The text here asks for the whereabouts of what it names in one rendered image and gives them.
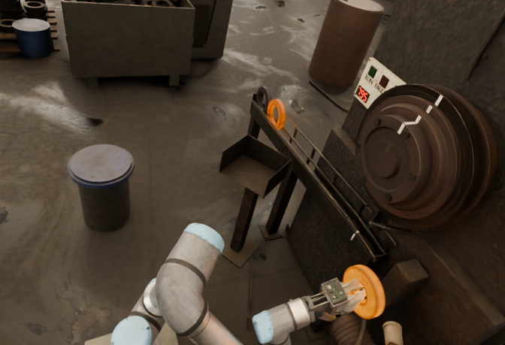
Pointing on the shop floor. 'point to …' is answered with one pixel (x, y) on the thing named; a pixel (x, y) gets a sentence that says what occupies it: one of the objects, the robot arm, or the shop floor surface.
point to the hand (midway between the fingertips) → (365, 288)
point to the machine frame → (443, 331)
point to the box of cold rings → (124, 28)
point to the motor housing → (348, 331)
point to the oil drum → (344, 39)
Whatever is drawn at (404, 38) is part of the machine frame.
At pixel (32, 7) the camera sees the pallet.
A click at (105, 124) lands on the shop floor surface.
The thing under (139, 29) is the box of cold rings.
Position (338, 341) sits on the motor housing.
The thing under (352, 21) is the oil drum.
